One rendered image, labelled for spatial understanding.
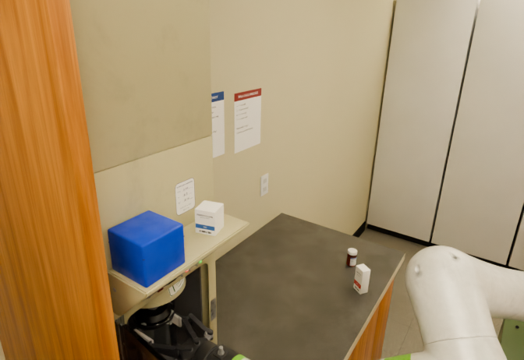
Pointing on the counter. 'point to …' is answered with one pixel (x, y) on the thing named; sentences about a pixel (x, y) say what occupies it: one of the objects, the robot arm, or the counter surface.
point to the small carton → (209, 217)
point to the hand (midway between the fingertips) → (155, 326)
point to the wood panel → (47, 182)
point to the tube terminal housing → (160, 203)
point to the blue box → (146, 247)
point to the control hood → (124, 295)
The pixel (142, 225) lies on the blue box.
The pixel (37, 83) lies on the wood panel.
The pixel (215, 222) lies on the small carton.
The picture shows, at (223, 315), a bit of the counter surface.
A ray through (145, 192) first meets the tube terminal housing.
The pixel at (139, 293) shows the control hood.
